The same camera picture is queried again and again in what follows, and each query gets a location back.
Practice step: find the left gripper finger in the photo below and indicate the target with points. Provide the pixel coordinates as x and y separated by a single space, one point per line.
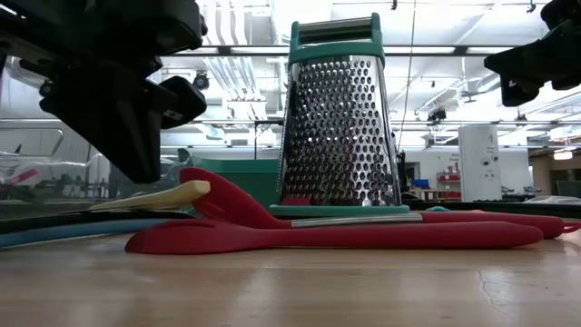
153 136
100 118

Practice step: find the black ceiling track beam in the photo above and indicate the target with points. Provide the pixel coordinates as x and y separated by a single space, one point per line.
249 50

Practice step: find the green plastic bin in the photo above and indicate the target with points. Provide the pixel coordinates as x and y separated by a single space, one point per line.
258 181

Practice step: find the white pillar cabinet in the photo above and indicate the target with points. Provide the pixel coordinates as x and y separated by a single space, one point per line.
479 159

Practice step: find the small blue silicone spatula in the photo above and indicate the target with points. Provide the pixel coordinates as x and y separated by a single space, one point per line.
438 209

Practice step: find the clear plastic bin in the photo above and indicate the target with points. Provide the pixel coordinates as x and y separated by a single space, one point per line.
68 181

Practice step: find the red silicone spoon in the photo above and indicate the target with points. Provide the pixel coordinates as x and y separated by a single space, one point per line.
386 236

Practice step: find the black slotted spoon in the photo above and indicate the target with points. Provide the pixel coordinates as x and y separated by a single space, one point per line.
68 220

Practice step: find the red spatula with steel neck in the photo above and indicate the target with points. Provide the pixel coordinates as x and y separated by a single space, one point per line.
222 200

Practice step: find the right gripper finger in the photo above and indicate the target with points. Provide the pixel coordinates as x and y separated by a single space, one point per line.
522 54
522 72

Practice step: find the black ceiling spotlight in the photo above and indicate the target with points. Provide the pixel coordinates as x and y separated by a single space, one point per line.
436 115
201 78

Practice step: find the black metal table frame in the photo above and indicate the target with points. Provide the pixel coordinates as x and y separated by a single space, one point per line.
522 206

